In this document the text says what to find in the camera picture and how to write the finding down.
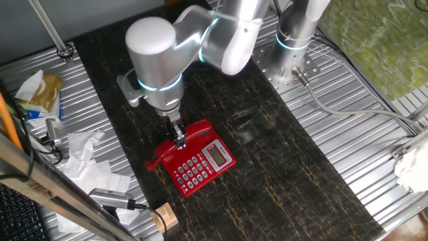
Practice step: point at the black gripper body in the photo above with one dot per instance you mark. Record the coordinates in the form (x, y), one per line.
(174, 127)

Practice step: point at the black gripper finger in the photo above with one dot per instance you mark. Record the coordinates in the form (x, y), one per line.
(182, 140)
(173, 135)

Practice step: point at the red telephone handset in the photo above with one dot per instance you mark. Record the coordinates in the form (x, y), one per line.
(197, 129)

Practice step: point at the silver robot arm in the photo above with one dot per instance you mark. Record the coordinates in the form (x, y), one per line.
(160, 60)

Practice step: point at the red telephone base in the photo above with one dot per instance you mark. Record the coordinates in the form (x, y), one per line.
(200, 164)

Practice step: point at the wooden block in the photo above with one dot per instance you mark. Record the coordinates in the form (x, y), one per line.
(170, 214)

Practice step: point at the white flat tissue paper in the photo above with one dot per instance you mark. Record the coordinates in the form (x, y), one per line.
(100, 180)

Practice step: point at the black marble pattern mat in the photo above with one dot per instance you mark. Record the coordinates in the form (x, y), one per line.
(267, 150)

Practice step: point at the white crumpled tissue paper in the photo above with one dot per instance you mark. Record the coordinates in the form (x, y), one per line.
(82, 147)

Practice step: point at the silver robot mounting plate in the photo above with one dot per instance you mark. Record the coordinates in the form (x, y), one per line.
(272, 83)

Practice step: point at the blue white tissue pack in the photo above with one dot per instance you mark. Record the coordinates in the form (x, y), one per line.
(43, 117)

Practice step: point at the yellow tissue box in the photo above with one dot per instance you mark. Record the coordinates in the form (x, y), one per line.
(47, 92)

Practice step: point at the white tissue sheet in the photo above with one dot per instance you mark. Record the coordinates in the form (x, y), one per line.
(30, 85)

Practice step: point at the orange tube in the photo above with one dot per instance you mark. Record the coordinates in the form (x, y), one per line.
(8, 120)

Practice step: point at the black keyboard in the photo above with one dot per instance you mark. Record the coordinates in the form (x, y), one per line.
(16, 217)

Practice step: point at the green marbled sheet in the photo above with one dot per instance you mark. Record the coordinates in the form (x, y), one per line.
(384, 40)

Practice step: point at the white crumpled cloth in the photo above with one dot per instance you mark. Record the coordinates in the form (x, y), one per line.
(413, 167)

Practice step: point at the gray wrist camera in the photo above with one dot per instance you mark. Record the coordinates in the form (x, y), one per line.
(128, 90)

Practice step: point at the silver ribbed camera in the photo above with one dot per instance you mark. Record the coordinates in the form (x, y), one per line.
(110, 199)

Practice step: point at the small silver camera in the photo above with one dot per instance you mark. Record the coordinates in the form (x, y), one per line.
(53, 130)

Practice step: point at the metal frame beam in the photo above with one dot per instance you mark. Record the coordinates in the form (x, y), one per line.
(50, 190)

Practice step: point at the aluminium camera pole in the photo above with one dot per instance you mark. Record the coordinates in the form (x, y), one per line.
(53, 31)

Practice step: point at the aluminium frame bracket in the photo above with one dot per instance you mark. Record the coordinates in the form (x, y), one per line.
(401, 152)

